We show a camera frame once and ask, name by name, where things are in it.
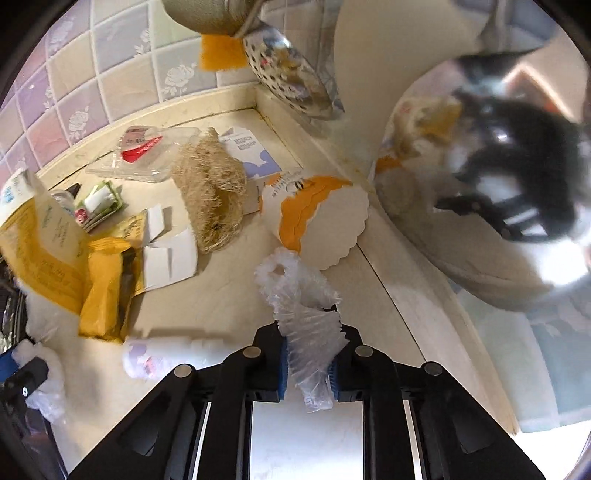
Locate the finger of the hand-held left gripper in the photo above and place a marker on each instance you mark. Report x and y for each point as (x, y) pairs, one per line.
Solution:
(9, 364)
(30, 376)

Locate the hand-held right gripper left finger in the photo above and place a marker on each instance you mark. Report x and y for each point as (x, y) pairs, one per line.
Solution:
(281, 369)

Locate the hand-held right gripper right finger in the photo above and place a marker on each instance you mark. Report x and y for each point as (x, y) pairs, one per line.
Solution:
(334, 378)

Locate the white plastic bag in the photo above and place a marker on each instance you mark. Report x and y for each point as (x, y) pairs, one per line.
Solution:
(46, 369)

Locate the clear crinkled plastic wrap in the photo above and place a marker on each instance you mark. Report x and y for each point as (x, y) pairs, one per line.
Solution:
(309, 332)

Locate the small clear plastic bottle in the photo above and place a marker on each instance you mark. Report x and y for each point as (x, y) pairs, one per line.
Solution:
(62, 203)

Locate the beige loofah sponge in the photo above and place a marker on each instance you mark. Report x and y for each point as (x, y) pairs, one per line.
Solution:
(207, 194)

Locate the black gas stove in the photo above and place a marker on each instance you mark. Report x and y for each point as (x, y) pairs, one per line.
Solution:
(9, 318)

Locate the yellow plastic packet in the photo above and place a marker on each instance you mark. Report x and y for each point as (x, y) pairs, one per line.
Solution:
(104, 295)

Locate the yellow paper pouch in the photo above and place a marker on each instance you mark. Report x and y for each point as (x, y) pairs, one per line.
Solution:
(41, 258)

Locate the white and purple wrapper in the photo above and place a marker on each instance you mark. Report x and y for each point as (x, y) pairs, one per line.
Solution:
(152, 357)

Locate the white folded cardboard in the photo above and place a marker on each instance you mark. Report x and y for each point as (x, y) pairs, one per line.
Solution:
(171, 258)

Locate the orange and white paper carton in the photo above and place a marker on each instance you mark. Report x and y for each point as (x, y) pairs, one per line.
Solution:
(332, 217)

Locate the green foil sachet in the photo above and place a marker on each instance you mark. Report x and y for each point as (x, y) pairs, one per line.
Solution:
(99, 205)

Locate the steel ladle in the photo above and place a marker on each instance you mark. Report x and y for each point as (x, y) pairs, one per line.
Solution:
(415, 194)

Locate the blue and white paper box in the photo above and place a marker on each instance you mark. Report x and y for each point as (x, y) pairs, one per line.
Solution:
(251, 157)

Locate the clear plastic tray red label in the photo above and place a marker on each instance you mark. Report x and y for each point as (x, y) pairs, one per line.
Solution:
(152, 161)

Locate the steel slotted spoon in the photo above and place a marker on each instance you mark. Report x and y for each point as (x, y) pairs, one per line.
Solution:
(286, 69)

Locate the metal mesh strainer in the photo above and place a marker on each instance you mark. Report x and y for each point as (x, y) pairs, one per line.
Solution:
(207, 16)

